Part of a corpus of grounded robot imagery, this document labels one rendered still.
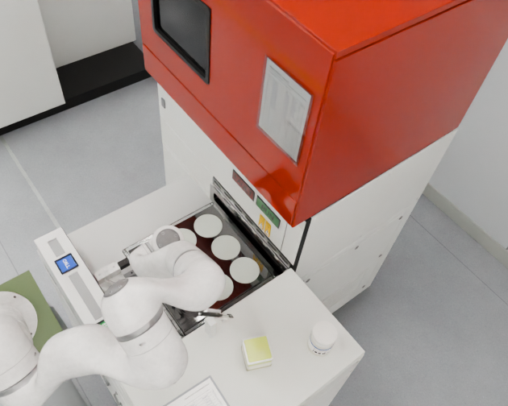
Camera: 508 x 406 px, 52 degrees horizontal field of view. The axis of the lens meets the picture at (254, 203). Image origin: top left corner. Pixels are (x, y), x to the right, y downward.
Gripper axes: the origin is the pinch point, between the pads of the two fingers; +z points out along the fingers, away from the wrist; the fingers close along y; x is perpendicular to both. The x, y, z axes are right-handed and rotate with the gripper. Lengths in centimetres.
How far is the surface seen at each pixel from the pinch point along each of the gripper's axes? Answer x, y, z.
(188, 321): 4.1, 21.4, -1.3
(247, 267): 25.1, 6.3, 5.8
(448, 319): 139, 36, 91
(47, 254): -37.8, -3.4, 3.6
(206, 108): 14.0, -39.8, -22.0
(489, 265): 176, 11, 103
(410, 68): 59, -32, -61
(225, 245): 18.9, -2.4, 9.8
